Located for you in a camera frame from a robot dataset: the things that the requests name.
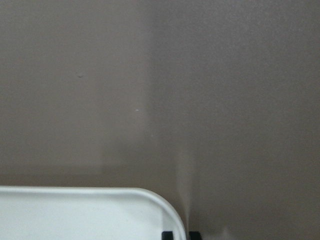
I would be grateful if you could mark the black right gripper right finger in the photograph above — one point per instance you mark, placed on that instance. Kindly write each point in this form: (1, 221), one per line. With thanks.
(194, 235)

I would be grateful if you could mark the white plastic tray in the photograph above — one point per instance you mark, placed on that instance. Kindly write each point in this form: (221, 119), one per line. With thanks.
(86, 213)

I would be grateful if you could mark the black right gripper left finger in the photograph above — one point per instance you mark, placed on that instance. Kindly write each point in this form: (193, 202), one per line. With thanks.
(167, 235)

